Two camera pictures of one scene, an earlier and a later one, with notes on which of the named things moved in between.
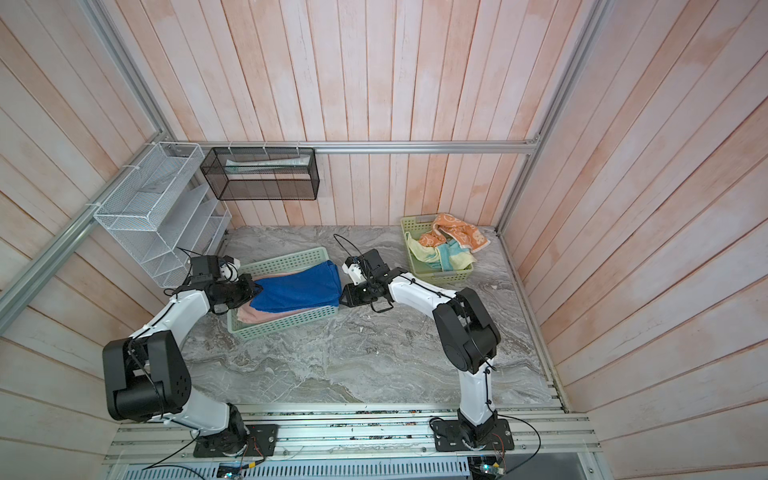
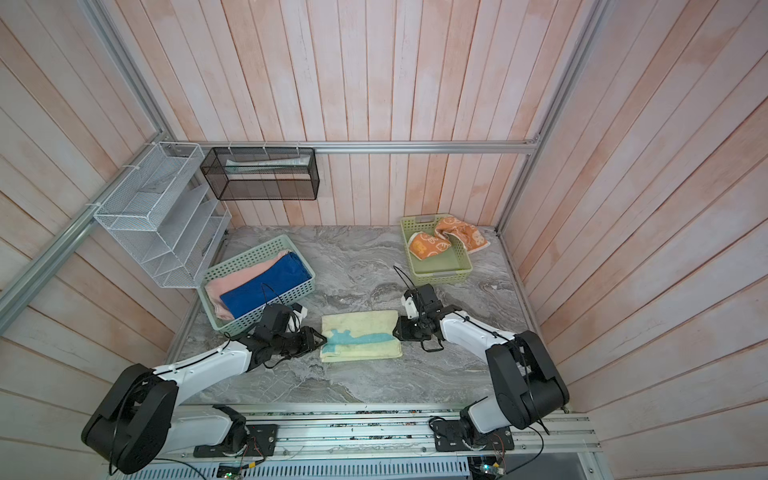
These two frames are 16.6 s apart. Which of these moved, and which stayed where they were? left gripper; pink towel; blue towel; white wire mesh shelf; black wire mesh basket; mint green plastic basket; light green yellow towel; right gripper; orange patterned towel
Moved: mint green plastic basket; left gripper; pink towel; blue towel; right gripper; light green yellow towel
Stayed: black wire mesh basket; orange patterned towel; white wire mesh shelf
